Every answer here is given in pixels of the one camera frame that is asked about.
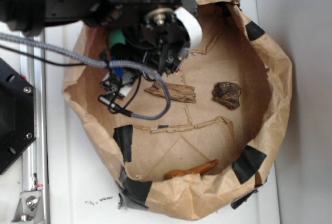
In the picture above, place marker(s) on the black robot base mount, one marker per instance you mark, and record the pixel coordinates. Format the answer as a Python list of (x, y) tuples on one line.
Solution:
[(17, 116)]

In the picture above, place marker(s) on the brown rock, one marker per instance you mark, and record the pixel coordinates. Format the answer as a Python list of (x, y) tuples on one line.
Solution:
[(227, 94)]

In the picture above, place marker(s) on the piece of driftwood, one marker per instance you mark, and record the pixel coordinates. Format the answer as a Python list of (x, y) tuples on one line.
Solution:
[(179, 93)]

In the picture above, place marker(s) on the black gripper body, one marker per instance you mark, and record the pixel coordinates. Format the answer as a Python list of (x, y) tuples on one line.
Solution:
[(152, 25)]

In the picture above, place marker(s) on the green foam ball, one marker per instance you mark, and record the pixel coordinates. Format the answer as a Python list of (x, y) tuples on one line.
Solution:
[(116, 36)]

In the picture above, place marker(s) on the orange-brown seashell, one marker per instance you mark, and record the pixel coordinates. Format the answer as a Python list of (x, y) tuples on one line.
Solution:
[(201, 170)]

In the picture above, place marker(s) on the brown paper bag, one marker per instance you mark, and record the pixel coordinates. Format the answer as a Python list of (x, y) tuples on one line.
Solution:
[(246, 140)]

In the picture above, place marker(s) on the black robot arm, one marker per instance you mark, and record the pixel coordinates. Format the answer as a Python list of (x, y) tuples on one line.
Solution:
[(31, 16)]

